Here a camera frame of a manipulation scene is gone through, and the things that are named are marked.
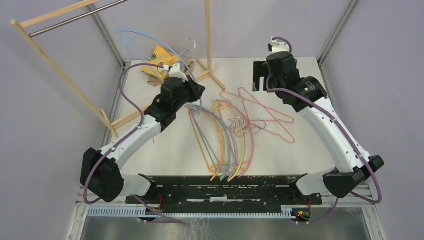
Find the green hanger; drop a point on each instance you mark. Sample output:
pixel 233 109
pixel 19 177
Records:
pixel 216 165

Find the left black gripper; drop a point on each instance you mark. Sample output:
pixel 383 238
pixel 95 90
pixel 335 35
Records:
pixel 196 89

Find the beige cloth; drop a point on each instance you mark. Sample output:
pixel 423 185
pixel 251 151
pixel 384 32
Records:
pixel 156 82

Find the purple hanger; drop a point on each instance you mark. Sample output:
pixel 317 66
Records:
pixel 222 165

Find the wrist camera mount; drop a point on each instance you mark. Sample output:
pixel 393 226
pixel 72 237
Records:
pixel 176 70
pixel 279 44

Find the light blue hanger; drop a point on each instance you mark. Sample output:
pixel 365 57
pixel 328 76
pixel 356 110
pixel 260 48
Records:
pixel 179 55

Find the wooden clothes rack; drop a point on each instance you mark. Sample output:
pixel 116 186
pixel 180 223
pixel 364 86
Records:
pixel 112 126

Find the white slotted cable duct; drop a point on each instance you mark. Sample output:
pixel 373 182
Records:
pixel 141 212

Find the orange hanger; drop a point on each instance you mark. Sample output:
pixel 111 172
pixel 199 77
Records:
pixel 211 141

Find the pink wire hanger upper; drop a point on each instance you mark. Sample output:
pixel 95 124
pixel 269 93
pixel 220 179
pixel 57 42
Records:
pixel 255 101

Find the pink wire hanger lower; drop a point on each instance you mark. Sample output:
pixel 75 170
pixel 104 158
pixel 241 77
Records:
pixel 270 123

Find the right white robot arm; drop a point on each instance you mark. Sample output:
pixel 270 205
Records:
pixel 353 164

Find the pink wire hanger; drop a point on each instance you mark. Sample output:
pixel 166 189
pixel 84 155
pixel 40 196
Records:
pixel 255 101
pixel 270 123

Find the yellow hanger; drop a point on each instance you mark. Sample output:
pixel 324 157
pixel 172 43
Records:
pixel 234 137

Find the metal rack rod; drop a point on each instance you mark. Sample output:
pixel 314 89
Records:
pixel 77 18

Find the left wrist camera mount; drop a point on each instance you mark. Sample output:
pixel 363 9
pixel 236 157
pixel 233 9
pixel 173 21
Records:
pixel 176 70

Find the yellow garment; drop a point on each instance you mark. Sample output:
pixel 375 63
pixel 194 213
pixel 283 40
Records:
pixel 159 57

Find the pink plastic hanger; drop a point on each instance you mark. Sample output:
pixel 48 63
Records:
pixel 252 149

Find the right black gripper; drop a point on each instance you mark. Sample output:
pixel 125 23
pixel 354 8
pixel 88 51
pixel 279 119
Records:
pixel 261 69

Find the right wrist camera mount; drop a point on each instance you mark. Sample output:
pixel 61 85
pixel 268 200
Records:
pixel 279 44

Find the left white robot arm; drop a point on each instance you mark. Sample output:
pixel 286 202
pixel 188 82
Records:
pixel 101 175

